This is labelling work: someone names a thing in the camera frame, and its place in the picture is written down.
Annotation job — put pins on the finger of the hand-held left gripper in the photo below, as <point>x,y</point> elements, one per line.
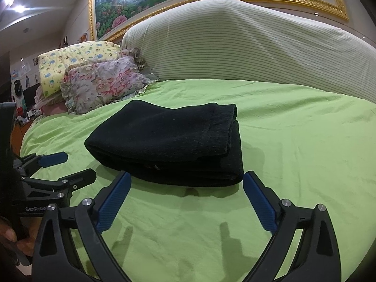
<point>53,159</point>
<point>79,177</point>

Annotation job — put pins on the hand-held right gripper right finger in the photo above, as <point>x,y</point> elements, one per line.
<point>260,201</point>

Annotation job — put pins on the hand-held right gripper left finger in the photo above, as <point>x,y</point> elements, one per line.
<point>113,202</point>

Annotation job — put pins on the black pants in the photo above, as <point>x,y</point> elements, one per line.
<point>164,141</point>

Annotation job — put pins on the person's left hand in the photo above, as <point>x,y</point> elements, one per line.
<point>8,230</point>

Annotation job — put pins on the pink blanket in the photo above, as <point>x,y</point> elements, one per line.
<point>50,105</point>

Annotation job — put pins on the green bed sheet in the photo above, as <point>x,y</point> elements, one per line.
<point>293,152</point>

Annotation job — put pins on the dark monitor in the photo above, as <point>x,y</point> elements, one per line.
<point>28,98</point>

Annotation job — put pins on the floral ruffled pillow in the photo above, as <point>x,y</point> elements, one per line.
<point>108,85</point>

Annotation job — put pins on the yellow printed pillow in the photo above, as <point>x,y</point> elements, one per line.
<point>58,64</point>

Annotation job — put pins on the ruffled patterned cloth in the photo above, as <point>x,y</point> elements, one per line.
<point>135,58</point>

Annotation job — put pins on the ceiling light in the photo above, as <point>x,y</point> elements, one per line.
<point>19,8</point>
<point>8,0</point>

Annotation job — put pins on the striped padded headboard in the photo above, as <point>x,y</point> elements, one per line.
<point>235,44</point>

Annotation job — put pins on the wall drawing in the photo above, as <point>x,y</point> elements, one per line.
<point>22,71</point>

